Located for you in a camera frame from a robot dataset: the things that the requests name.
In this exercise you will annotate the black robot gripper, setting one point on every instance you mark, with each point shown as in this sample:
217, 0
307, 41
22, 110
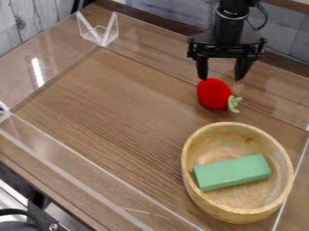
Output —
232, 39

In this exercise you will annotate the wooden bowl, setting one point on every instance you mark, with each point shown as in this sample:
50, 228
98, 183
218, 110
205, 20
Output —
254, 200

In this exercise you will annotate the green rectangular block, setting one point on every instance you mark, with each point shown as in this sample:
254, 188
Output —
232, 172

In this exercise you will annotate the black metal bracket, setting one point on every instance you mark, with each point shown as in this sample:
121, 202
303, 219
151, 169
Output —
44, 222

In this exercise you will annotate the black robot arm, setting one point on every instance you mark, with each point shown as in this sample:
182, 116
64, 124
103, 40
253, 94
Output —
237, 9

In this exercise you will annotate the clear acrylic tray enclosure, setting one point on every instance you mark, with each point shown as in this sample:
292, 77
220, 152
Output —
101, 115

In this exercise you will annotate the red knitted strawberry toy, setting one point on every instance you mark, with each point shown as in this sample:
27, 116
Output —
214, 95

